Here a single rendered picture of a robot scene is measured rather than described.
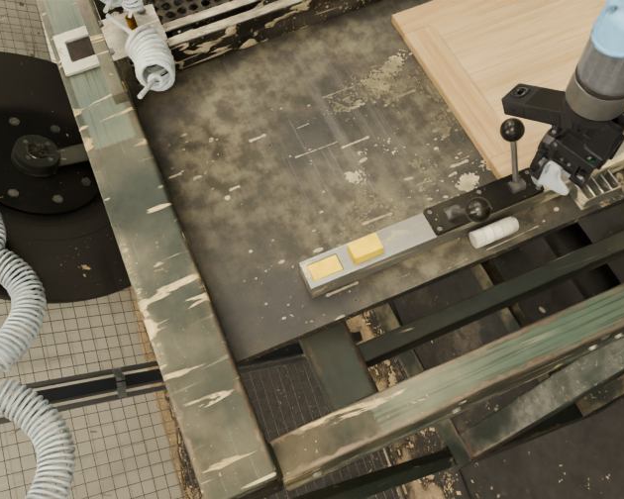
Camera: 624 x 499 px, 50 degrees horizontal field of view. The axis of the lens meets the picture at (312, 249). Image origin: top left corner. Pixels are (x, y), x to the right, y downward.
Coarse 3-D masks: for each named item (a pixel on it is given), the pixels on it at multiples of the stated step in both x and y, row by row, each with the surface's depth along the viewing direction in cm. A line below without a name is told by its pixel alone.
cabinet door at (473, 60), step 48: (480, 0) 134; (528, 0) 134; (576, 0) 133; (432, 48) 129; (480, 48) 128; (528, 48) 128; (576, 48) 127; (480, 96) 123; (480, 144) 118; (528, 144) 118
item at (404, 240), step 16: (608, 160) 113; (544, 192) 111; (512, 208) 111; (528, 208) 114; (400, 224) 109; (416, 224) 109; (480, 224) 111; (384, 240) 108; (400, 240) 108; (416, 240) 108; (432, 240) 108; (448, 240) 111; (320, 256) 107; (384, 256) 106; (400, 256) 108; (304, 272) 106; (336, 272) 106; (352, 272) 106; (368, 272) 109; (320, 288) 106
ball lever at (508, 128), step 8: (512, 120) 103; (520, 120) 103; (504, 128) 103; (512, 128) 103; (520, 128) 103; (504, 136) 104; (512, 136) 103; (520, 136) 103; (512, 144) 105; (512, 152) 106; (512, 160) 107; (512, 168) 108; (512, 176) 109; (512, 184) 109; (520, 184) 109; (512, 192) 109
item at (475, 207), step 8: (472, 200) 97; (480, 200) 97; (448, 208) 108; (456, 208) 108; (464, 208) 103; (472, 208) 97; (480, 208) 96; (488, 208) 97; (448, 216) 107; (456, 216) 108; (472, 216) 97; (480, 216) 97; (488, 216) 97
